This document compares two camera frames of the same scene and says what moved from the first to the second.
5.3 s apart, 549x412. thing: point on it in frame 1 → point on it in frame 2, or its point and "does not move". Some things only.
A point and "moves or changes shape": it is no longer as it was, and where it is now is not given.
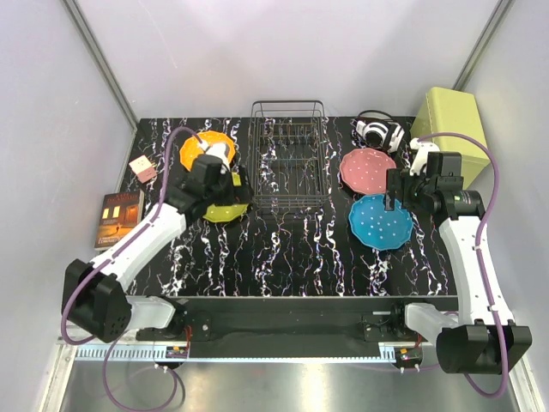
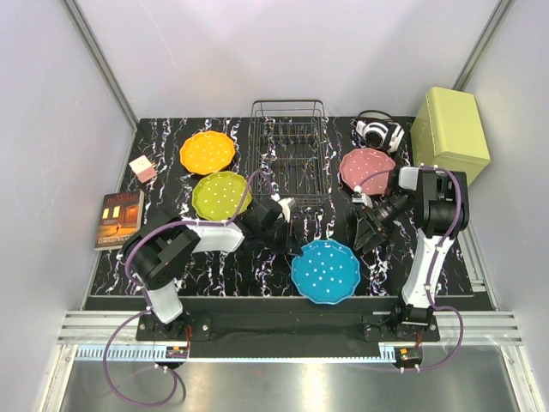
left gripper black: [239, 189] → [287, 229]
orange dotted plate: [192, 148] does not move
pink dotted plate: [364, 170] does not move
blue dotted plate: [378, 228] moves or changes shape
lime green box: [449, 110] does not move
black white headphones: [376, 129] does not move
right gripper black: [401, 179] → [364, 233]
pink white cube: [143, 169] does not move
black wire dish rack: [290, 153] does not move
